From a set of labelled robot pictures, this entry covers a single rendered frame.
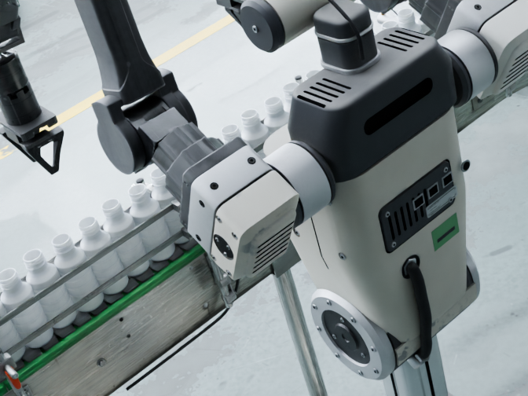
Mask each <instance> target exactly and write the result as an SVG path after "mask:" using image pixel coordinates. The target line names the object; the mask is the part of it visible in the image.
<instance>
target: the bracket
mask: <svg viewBox="0 0 528 396"><path fill-rule="evenodd" d="M295 81H296V82H297V83H298V84H300V83H302V82H304V81H303V79H302V76H301V75H297V76H296V77H295ZM515 88H516V84H515V83H513V84H511V85H510V86H509V87H508V88H506V89H505V90H504V92H505V96H506V97H511V96H512V91H513V90H514V89H515ZM136 183H137V184H144V185H145V186H146V188H147V189H148V192H149V193H150V192H152V191H153V189H154V185H153V184H149V183H145V181H144V178H138V179H137V180H136ZM171 203H172V204H173V207H174V210H175V211H177V212H178V213H179V214H180V211H181V204H180V203H179V202H178V201H177V200H176V199H175V200H173V201H171ZM181 230H182V232H183V234H184V237H185V238H187V239H189V240H191V239H192V238H193V237H192V235H191V234H190V233H189V232H188V230H187V229H186V228H185V227H184V226H183V227H182V228H181ZM206 259H207V262H208V265H209V267H210V268H211V267H212V269H213V272H212V276H213V278H214V282H215V283H216V284H217V285H218V286H219V289H220V291H221V293H222V294H221V298H222V300H223V302H224V303H225V306H226V307H227V308H231V307H232V306H233V300H234V299H236V298H237V296H236V291H235V290H233V288H232V285H231V283H230V282H231V280H230V278H231V277H230V276H229V275H228V274H226V273H223V272H222V270H221V268H220V267H219V266H218V265H217V264H216V263H215V261H214V260H213V259H212V258H211V255H209V254H208V253H207V256H206ZM227 286H228V287H227ZM16 367H17V365H16V363H15V361H14V360H13V358H12V356H11V355H10V354H9V353H7V352H6V353H3V352H2V349H1V348H0V377H3V376H5V377H6V379H7V380H8V382H9V384H10V386H11V387H12V389H13V391H14V393H15V394H16V396H33V394H32V392H31V390H30V388H29V386H28V385H27V384H26V385H25V386H24V387H22V386H21V384H20V381H19V379H18V376H19V375H18V373H17V372H16V371H15V370H14V369H15V368H16Z"/></svg>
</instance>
